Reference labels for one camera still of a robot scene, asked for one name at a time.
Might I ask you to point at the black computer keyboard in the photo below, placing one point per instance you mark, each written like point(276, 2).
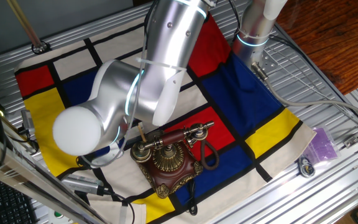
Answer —
point(8, 202)

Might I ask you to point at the wrist camera on grey bracket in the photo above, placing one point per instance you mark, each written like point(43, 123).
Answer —
point(112, 152)

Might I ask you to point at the brown wooden desk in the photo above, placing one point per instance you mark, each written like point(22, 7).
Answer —
point(337, 40)

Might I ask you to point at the small grey side camera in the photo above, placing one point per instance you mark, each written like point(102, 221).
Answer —
point(28, 123)

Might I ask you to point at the grey box with green button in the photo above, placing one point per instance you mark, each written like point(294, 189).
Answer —
point(57, 217)

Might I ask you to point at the brass tripod pole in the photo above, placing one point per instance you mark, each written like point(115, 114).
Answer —
point(26, 28)

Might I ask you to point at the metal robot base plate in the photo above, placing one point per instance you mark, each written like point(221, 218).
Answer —
point(269, 63)

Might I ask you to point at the aluminium frame beam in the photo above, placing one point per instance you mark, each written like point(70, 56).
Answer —
point(26, 177)

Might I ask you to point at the brown brass phone handset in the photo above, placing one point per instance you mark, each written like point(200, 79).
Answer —
point(174, 137)

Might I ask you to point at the thin wooden stick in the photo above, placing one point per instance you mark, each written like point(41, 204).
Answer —
point(142, 133)

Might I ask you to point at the brown brass rotary phone base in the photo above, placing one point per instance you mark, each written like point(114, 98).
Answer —
point(169, 174)

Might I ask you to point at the aluminium corner bracket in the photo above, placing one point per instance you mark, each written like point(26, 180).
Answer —
point(350, 141)

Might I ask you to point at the grey depth camera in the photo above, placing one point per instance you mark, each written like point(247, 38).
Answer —
point(81, 184)

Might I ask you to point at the colourful Mondrian pattern tablecloth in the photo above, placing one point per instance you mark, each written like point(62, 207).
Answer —
point(244, 93)

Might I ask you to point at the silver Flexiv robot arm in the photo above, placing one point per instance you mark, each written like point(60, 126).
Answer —
point(110, 93)

